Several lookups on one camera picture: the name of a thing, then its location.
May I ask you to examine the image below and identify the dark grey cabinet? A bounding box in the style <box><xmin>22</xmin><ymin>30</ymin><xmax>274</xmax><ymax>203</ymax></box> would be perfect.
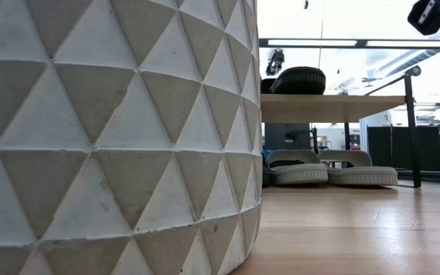
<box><xmin>264</xmin><ymin>122</ymin><xmax>312</xmax><ymax>150</ymax></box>

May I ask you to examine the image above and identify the black metal table frame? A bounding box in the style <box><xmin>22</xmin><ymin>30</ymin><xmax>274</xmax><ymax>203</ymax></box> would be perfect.
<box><xmin>397</xmin><ymin>170</ymin><xmax>440</xmax><ymax>185</ymax></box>

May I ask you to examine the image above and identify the black slide with ridged strap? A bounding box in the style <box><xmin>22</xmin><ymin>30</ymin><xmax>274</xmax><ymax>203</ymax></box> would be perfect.
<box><xmin>260</xmin><ymin>78</ymin><xmax>278</xmax><ymax>95</ymax></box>
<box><xmin>269</xmin><ymin>66</ymin><xmax>327</xmax><ymax>95</ymax></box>

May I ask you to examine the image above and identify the green succulent in white pot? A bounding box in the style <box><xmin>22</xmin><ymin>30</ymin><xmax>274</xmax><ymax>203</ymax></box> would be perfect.
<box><xmin>0</xmin><ymin>0</ymin><xmax>264</xmax><ymax>275</ymax></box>

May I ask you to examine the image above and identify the wooden shelf with black legs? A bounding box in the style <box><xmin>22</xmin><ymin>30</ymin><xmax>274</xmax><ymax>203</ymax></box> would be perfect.
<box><xmin>260</xmin><ymin>64</ymin><xmax>423</xmax><ymax>189</ymax></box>

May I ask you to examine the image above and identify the ceiling light bar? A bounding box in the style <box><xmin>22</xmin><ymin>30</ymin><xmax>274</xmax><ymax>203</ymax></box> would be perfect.
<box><xmin>258</xmin><ymin>37</ymin><xmax>440</xmax><ymax>50</ymax></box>

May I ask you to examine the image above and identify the black hanging device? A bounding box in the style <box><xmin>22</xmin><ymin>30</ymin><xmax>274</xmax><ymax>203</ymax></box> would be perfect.
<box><xmin>265</xmin><ymin>49</ymin><xmax>285</xmax><ymax>76</ymax></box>

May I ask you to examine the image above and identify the black partition wall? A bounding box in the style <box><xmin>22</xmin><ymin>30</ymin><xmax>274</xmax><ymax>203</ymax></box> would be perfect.
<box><xmin>367</xmin><ymin>120</ymin><xmax>440</xmax><ymax>173</ymax></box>

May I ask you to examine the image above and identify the grey slide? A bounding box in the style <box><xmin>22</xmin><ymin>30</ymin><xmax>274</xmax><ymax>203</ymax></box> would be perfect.
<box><xmin>319</xmin><ymin>149</ymin><xmax>399</xmax><ymax>187</ymax></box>
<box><xmin>264</xmin><ymin>149</ymin><xmax>328</xmax><ymax>186</ymax></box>

